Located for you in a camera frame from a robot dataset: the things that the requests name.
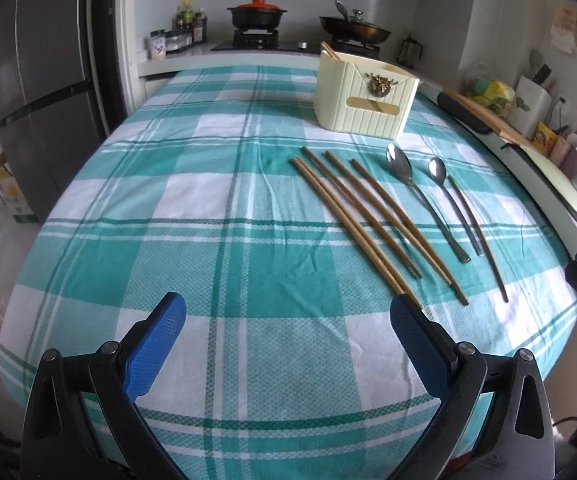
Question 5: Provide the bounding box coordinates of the white label spice jar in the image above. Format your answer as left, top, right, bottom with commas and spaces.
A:
149, 30, 168, 61

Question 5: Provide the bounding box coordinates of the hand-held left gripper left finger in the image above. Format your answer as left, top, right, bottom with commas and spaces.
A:
21, 291, 189, 480

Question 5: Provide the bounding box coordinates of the grey refrigerator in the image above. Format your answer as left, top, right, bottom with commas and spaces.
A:
0, 0, 105, 224

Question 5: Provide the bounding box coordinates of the wall calendar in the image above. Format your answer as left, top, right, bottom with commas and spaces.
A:
551, 2, 577, 54

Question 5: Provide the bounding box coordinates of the yellow cardboard box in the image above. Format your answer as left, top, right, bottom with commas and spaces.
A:
0, 154, 38, 224

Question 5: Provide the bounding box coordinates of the small metal spoon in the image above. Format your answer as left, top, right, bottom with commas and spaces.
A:
427, 157, 485, 257

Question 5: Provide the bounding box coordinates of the pink cup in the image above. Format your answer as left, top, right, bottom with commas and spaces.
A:
551, 135, 572, 169

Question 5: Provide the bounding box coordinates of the glass wok lid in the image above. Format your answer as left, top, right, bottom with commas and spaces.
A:
335, 0, 369, 26

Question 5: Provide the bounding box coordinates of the thin dark metal utensil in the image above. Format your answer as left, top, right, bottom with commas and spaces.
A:
447, 175, 510, 304

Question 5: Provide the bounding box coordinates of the black gas stove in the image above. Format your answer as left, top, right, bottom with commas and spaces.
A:
212, 30, 382, 59

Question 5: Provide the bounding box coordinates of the purple cup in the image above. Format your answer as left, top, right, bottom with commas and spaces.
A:
561, 142, 577, 179

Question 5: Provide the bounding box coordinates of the yellow packet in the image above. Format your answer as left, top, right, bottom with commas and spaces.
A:
532, 122, 560, 157

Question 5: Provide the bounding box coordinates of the teal checked tablecloth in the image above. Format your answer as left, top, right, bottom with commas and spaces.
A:
0, 65, 577, 480

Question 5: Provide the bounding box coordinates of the pale green cutting board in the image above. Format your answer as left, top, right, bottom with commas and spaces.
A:
511, 142, 577, 226

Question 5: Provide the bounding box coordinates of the black pot with orange lid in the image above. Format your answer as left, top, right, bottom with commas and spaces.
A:
226, 0, 290, 32

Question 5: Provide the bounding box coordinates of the cream utensil holder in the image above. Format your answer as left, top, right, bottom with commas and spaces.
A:
313, 50, 421, 141

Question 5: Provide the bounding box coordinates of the plastic bag with produce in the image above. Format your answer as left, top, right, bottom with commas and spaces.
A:
465, 60, 517, 112

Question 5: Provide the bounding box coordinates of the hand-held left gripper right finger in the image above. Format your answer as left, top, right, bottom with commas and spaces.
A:
390, 295, 555, 480

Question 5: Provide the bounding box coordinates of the tall sauce bottle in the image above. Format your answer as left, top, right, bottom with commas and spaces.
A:
177, 0, 195, 31

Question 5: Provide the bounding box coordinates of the dark wok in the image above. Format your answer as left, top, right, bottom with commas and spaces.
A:
319, 14, 393, 46

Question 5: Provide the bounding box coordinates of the large metal spoon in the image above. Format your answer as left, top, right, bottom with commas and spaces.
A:
385, 143, 472, 263

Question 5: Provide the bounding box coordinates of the white kitchen tool box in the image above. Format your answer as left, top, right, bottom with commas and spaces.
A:
511, 76, 553, 137

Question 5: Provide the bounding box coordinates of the glass french press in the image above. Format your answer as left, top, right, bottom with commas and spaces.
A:
397, 35, 425, 69

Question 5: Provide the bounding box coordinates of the wooden cutting board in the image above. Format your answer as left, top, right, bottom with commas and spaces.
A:
443, 87, 533, 147

